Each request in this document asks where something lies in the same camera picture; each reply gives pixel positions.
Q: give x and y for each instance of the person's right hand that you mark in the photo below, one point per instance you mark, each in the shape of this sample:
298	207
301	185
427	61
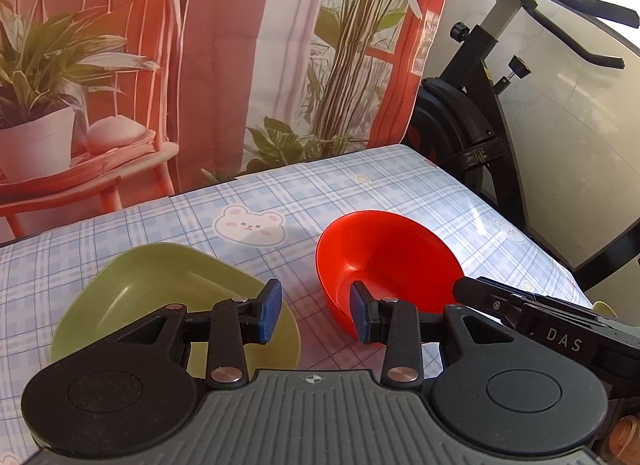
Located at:
624	440

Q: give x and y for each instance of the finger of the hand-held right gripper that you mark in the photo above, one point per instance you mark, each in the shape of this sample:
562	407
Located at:
482	297

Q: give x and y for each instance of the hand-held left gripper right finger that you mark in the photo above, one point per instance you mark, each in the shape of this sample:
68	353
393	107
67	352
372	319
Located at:
358	312

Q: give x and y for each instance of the black exercise bike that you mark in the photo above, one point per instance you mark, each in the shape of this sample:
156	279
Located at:
470	155

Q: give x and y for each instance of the red bowl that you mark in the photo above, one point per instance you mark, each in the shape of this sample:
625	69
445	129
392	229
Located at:
400	255

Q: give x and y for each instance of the printed plant backdrop cloth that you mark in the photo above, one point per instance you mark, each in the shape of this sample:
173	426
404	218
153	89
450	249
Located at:
225	70

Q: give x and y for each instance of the olive green square plate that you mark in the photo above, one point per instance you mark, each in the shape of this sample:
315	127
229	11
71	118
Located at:
150	285

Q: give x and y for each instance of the yellow plastic dish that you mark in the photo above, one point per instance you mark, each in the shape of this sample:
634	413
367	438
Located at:
605	308

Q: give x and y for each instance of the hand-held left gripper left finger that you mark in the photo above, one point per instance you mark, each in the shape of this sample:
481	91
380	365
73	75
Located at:
270	311

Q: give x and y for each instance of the plaid cartoon tablecloth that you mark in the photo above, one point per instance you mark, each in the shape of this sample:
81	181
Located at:
280	195

